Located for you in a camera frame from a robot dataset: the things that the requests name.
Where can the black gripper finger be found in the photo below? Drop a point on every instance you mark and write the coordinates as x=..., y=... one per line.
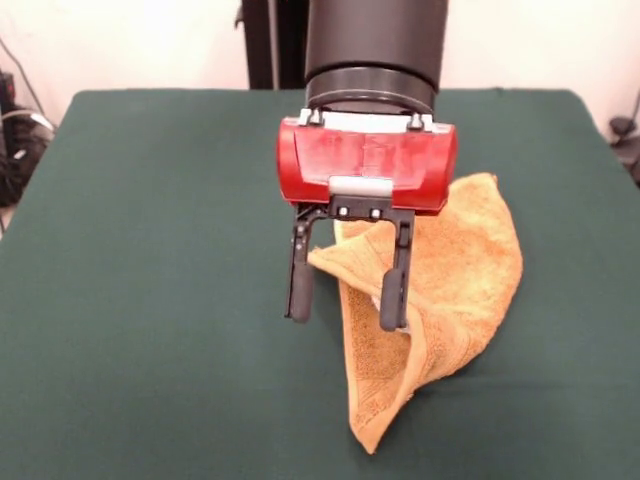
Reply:
x=300, y=295
x=392, y=300

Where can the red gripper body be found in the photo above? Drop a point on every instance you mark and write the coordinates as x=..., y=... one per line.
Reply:
x=365, y=160

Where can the black power adapter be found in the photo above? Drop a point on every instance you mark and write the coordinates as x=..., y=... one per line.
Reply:
x=6, y=90

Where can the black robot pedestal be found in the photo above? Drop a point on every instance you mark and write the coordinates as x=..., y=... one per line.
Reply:
x=260, y=50

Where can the orange terry towel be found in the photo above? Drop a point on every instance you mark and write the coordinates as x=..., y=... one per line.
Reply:
x=475, y=260

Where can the black equipment base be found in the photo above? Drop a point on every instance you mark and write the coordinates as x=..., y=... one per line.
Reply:
x=632, y=165

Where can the dark green table cloth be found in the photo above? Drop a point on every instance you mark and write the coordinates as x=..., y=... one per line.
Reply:
x=150, y=300

